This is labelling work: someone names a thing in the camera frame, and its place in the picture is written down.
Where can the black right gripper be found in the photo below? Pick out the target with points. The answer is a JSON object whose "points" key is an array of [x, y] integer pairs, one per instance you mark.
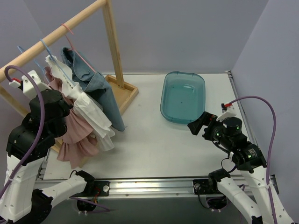
{"points": [[206, 126]]}

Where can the pink ruffled skirt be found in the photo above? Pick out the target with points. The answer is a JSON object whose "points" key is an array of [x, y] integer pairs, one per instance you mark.
{"points": [[78, 142]]}

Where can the blue wire hanger front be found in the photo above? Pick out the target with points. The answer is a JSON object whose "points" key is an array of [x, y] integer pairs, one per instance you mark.
{"points": [[22, 50]]}

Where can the blue wire hanger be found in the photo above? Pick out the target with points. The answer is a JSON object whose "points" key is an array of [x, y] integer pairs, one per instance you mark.
{"points": [[22, 50], [58, 68]]}

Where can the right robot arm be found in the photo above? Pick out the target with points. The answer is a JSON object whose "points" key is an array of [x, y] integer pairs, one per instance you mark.
{"points": [[265, 207]]}

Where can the white ruffled skirt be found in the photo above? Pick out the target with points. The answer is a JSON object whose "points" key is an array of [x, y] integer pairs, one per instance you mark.
{"points": [[88, 109]]}

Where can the blue denim skirt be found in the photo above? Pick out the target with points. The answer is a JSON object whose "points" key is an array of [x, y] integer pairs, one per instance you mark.
{"points": [[94, 84]]}

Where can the teal plastic tray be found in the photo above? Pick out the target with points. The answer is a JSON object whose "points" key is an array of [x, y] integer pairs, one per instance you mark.
{"points": [[183, 97]]}

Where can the wooden clothes rack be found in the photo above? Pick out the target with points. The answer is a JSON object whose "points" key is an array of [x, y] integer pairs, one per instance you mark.
{"points": [[123, 92]]}

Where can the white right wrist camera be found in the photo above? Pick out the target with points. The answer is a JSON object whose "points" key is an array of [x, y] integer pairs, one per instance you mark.
{"points": [[228, 110]]}

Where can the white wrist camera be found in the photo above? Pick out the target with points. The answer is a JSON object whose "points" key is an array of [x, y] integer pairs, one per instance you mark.
{"points": [[228, 110], [27, 87]]}

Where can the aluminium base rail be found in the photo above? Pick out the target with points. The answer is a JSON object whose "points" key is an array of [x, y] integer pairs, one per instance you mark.
{"points": [[151, 188]]}

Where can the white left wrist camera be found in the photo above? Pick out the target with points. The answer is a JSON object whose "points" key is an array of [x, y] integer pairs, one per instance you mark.
{"points": [[27, 87]]}

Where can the blue wire hanger middle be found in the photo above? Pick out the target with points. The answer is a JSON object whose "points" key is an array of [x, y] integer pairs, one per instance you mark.
{"points": [[58, 68]]}

